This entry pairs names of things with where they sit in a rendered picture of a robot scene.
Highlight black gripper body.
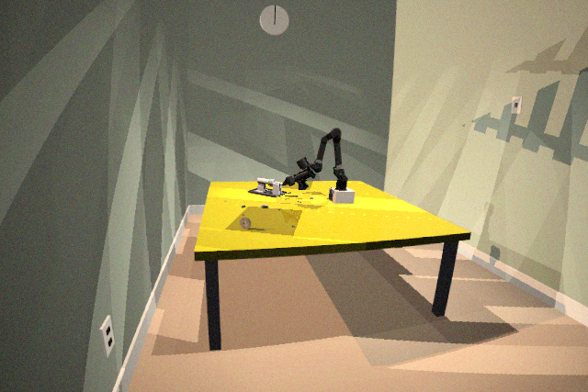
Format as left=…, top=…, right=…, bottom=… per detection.
left=286, top=172, right=306, bottom=186

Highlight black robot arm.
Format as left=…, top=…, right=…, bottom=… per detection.
left=296, top=128, right=348, bottom=191

